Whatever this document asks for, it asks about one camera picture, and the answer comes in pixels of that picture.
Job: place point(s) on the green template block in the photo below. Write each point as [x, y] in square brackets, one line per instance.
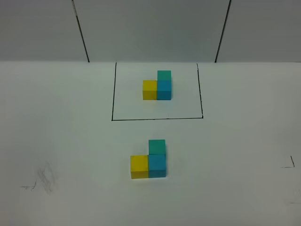
[164, 75]

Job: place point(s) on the blue template block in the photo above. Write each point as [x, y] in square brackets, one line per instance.
[164, 90]

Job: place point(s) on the yellow template block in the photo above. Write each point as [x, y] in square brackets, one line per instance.
[149, 90]

